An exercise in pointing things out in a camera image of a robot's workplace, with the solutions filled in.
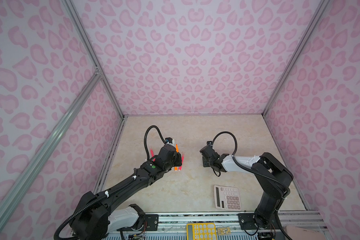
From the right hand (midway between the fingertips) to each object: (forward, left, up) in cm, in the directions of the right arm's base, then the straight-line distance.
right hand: (207, 158), depth 95 cm
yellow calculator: (-39, +5, +1) cm, 39 cm away
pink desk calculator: (-24, -9, +1) cm, 26 cm away
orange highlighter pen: (+6, +20, -1) cm, 21 cm away
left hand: (-5, +16, +14) cm, 22 cm away
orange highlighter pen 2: (-7, +20, 0) cm, 21 cm away
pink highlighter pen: (-7, +17, -1) cm, 18 cm away
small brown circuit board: (-38, -5, 0) cm, 38 cm away
